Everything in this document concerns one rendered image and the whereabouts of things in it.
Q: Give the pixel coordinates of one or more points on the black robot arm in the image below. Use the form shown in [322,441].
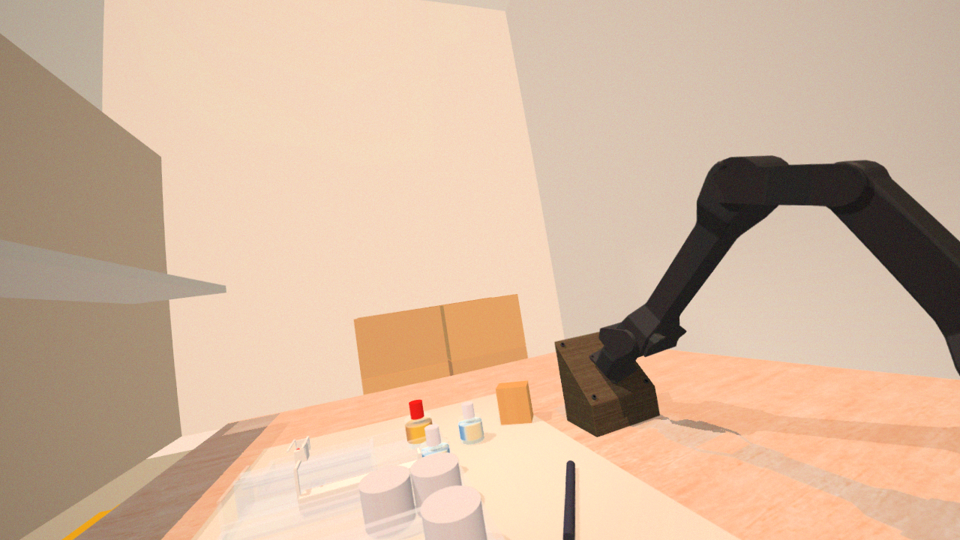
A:
[739,192]

